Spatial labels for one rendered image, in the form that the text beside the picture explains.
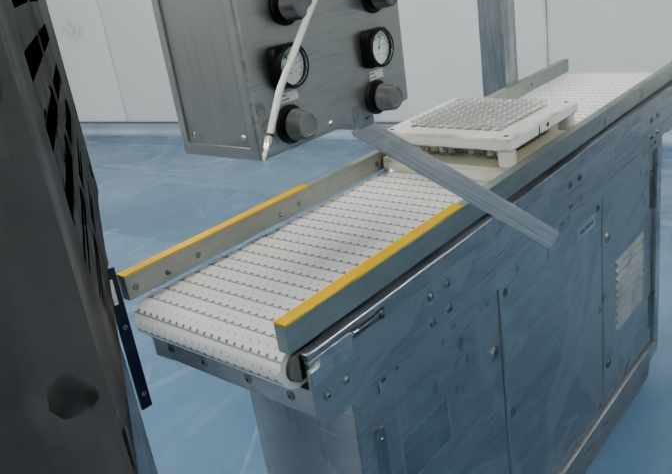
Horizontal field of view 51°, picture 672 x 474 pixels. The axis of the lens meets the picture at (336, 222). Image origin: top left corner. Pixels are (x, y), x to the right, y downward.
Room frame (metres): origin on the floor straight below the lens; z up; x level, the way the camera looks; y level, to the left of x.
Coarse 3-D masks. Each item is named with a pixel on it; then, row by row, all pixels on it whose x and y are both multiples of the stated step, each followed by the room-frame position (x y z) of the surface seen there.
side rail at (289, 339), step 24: (624, 96) 1.30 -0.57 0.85; (648, 96) 1.39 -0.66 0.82; (600, 120) 1.20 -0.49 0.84; (552, 144) 1.07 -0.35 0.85; (576, 144) 1.13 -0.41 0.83; (528, 168) 0.99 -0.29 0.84; (504, 192) 0.94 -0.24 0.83; (456, 216) 0.84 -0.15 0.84; (480, 216) 0.89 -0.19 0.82; (432, 240) 0.80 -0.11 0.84; (384, 264) 0.73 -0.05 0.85; (408, 264) 0.76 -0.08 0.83; (360, 288) 0.69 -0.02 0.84; (312, 312) 0.64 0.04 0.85; (336, 312) 0.66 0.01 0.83; (288, 336) 0.61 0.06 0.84; (312, 336) 0.63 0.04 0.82
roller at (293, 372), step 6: (294, 354) 0.63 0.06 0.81; (288, 360) 0.63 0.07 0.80; (294, 360) 0.62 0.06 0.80; (300, 360) 0.63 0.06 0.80; (288, 366) 0.62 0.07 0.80; (294, 366) 0.62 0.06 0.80; (300, 366) 0.63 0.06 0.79; (288, 372) 0.62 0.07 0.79; (294, 372) 0.62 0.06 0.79; (300, 372) 0.63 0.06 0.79; (288, 378) 0.62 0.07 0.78; (294, 378) 0.62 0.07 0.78; (300, 378) 0.63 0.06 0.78
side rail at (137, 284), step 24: (552, 72) 1.69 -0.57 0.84; (504, 96) 1.51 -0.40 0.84; (360, 168) 1.13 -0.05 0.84; (312, 192) 1.04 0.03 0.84; (336, 192) 1.08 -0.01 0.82; (264, 216) 0.97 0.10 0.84; (288, 216) 1.00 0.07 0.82; (216, 240) 0.90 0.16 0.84; (240, 240) 0.93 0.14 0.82; (168, 264) 0.84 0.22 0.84; (192, 264) 0.86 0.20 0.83; (144, 288) 0.81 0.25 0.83
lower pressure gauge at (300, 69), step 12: (276, 48) 0.59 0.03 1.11; (288, 48) 0.59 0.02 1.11; (300, 48) 0.60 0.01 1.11; (276, 60) 0.59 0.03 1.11; (300, 60) 0.60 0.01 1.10; (276, 72) 0.58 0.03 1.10; (300, 72) 0.60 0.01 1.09; (276, 84) 0.59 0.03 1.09; (288, 84) 0.59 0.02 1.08; (300, 84) 0.60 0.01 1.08
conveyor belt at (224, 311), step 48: (528, 96) 1.57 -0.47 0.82; (576, 96) 1.51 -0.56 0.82; (384, 192) 1.06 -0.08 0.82; (432, 192) 1.03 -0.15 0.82; (288, 240) 0.92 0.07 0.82; (336, 240) 0.90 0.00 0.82; (384, 240) 0.87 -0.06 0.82; (192, 288) 0.81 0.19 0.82; (240, 288) 0.79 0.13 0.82; (288, 288) 0.77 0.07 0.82; (192, 336) 0.71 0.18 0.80; (240, 336) 0.67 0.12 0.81; (288, 384) 0.62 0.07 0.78
